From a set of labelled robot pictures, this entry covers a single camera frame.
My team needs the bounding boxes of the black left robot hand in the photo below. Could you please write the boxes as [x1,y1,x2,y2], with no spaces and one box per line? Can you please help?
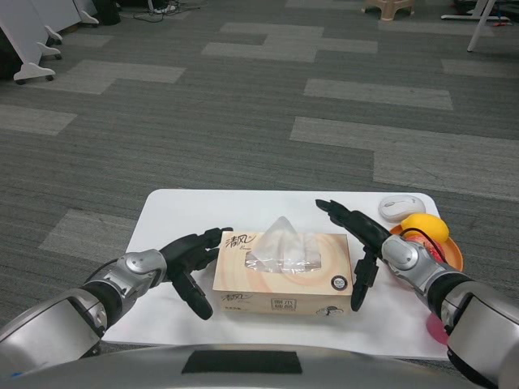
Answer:
[160,226,235,322]

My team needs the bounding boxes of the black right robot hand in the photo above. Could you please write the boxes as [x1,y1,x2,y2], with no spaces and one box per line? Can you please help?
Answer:
[315,199,393,312]

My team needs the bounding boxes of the beige printed tissue box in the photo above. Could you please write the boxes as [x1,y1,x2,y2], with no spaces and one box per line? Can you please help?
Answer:
[212,216,353,318]

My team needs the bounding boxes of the white computer mouse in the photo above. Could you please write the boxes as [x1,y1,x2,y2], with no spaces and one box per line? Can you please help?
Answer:
[378,194,427,222]

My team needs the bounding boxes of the yellow lemon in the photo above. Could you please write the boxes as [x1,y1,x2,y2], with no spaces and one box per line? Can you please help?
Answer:
[399,213,450,243]

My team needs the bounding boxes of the red apple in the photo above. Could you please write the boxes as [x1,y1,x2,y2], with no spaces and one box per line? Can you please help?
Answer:
[409,237,445,263]

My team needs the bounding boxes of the orange plate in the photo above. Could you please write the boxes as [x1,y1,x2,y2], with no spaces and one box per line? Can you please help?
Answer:
[388,225,464,273]

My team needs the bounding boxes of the pink plastic cup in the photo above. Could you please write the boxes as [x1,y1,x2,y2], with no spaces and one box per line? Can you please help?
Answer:
[425,314,450,345]

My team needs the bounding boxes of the silver robot chest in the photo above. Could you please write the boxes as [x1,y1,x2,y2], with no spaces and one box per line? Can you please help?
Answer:
[0,346,479,389]

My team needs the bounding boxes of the beige plastic stool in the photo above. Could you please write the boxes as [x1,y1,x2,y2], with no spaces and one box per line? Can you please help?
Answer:
[362,0,415,21]

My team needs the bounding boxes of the white partition on casters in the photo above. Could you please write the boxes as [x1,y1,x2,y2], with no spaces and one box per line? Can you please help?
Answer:
[0,0,63,60]
[0,15,56,85]
[24,0,64,45]
[52,0,100,28]

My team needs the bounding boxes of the white desk leg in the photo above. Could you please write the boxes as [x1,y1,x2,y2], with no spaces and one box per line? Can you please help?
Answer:
[466,0,498,53]

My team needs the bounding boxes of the black waste bin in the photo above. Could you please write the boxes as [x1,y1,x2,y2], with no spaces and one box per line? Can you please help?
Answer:
[97,0,122,24]

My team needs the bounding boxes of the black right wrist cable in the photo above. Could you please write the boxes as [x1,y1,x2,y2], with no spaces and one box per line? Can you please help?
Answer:
[399,227,445,260]

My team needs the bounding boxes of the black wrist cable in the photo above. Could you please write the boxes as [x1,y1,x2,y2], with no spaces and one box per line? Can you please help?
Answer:
[399,227,445,260]
[83,259,122,284]

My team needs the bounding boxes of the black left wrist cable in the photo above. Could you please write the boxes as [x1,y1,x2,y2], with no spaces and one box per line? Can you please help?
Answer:
[83,259,122,284]

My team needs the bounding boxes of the floor cables with power strip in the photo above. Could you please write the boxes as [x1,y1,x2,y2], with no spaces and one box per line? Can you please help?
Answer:
[133,0,191,22]

